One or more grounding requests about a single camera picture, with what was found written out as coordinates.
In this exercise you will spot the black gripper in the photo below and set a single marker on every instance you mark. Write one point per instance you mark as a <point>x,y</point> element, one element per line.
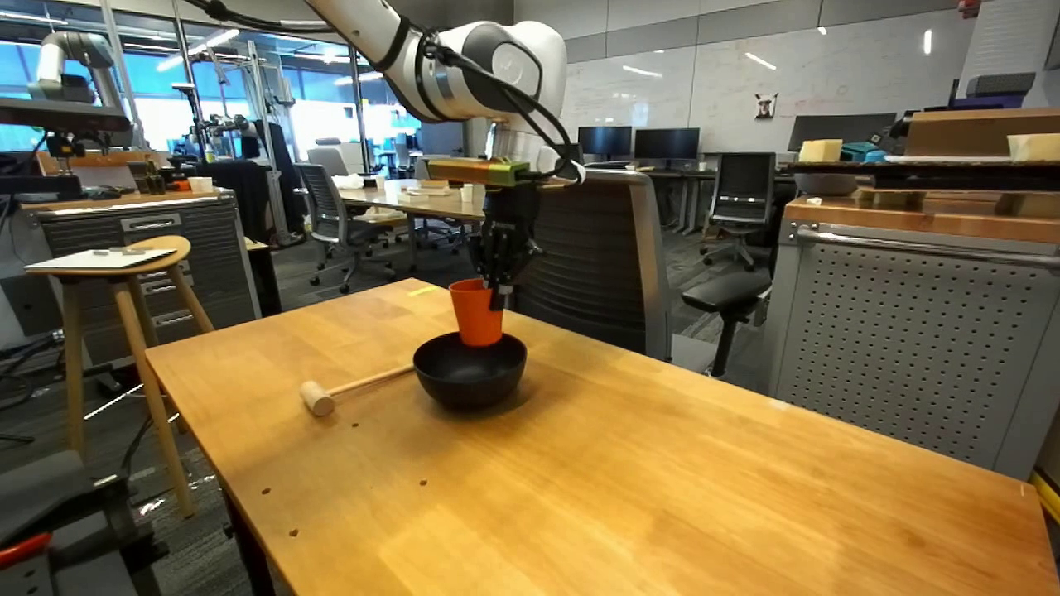
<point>515,211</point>

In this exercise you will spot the orange cup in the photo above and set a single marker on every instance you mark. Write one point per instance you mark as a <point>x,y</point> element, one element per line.
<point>478,318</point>

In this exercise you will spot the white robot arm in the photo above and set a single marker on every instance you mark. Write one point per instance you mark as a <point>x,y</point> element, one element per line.
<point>441,66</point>

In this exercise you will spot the black bowl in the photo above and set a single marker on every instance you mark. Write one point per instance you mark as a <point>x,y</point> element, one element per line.
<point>469,375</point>

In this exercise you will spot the grey mesh chair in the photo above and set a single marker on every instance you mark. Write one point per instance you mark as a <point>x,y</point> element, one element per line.
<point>601,258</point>

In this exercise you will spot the grey office chair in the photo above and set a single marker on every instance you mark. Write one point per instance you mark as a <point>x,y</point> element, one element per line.
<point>334,215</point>

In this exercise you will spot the wooden mallet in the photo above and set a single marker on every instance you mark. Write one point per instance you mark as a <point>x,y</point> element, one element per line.
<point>334,390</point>

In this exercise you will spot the black office chair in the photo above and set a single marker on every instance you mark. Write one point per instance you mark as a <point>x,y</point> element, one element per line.
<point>729,250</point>

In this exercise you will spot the grey drawer cabinet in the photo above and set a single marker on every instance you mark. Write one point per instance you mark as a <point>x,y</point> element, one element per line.
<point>166,258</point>

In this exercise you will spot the wide black computer monitor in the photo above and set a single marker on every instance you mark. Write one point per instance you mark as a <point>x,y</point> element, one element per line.
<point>840,129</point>

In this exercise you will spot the wooden stool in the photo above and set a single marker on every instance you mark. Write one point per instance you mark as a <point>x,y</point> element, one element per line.
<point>133,333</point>

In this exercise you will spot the grey perforated cabinet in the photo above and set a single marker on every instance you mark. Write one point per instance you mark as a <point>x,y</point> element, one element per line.
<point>917,341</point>

